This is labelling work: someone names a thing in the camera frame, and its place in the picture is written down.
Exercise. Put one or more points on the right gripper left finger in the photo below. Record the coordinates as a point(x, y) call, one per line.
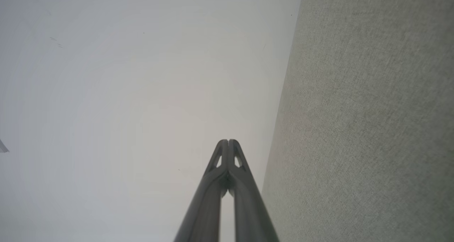
point(205, 206)

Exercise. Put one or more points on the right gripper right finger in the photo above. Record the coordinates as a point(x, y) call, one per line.
point(250, 210)

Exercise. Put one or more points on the grey fabric sofa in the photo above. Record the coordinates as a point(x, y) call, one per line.
point(372, 128)

